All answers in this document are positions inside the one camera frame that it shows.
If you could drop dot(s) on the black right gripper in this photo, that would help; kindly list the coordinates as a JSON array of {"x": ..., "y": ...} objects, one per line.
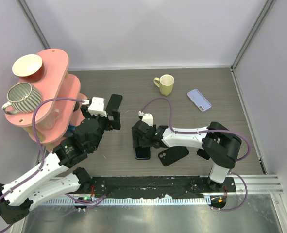
[{"x": 135, "y": 140}]

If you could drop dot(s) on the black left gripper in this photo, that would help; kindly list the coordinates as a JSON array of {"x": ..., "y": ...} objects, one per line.
[{"x": 111, "y": 124}]

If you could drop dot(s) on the blue-edged smartphone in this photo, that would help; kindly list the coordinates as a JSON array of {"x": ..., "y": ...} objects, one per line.
[{"x": 142, "y": 153}]

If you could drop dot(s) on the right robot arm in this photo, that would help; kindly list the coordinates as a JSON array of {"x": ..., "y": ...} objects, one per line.
[{"x": 213, "y": 143}]

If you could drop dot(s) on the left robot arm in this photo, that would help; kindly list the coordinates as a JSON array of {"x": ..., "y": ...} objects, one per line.
[{"x": 25, "y": 193}]

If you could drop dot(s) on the black phone case two holes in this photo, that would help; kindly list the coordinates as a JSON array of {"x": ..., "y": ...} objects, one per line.
[{"x": 172, "y": 155}]

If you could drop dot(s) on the lilac phone case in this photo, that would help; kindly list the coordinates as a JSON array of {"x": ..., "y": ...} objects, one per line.
[{"x": 199, "y": 100}]

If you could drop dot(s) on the black smartphone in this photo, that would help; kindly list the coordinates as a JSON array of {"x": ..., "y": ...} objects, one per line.
[{"x": 114, "y": 103}]

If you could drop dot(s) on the blue cup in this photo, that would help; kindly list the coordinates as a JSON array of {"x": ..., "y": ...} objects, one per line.
[{"x": 70, "y": 130}]

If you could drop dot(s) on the pink tiered shelf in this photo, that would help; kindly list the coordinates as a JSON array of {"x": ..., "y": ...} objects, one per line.
[{"x": 60, "y": 90}]

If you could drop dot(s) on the yellow faceted mug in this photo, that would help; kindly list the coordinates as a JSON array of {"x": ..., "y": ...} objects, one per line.
[{"x": 165, "y": 84}]

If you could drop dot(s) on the silver-edged smartphone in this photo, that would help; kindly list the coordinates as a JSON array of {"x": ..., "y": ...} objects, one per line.
[{"x": 203, "y": 154}]

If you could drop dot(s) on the clear glass cup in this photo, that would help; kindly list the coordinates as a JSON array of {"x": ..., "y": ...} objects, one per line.
[{"x": 50, "y": 120}]

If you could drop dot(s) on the striped grey mug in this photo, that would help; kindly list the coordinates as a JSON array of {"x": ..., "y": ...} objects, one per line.
[{"x": 22, "y": 98}]

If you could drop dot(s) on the red bowl white inside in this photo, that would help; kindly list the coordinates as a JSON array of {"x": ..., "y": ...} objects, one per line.
[{"x": 29, "y": 68}]

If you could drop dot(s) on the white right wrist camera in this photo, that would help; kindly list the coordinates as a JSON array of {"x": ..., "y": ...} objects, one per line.
[{"x": 146, "y": 117}]

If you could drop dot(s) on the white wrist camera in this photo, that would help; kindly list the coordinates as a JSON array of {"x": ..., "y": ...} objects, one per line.
[
  {"x": 146, "y": 117},
  {"x": 94, "y": 106}
]

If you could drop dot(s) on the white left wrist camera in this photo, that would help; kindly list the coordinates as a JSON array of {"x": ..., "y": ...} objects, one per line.
[{"x": 94, "y": 106}]

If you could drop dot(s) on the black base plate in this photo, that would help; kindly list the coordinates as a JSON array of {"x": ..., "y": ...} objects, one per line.
[{"x": 151, "y": 187}]

